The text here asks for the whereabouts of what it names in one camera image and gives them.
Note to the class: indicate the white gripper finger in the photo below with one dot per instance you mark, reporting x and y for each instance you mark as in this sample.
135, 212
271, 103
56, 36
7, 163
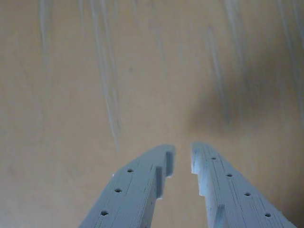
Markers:
228, 197
133, 190

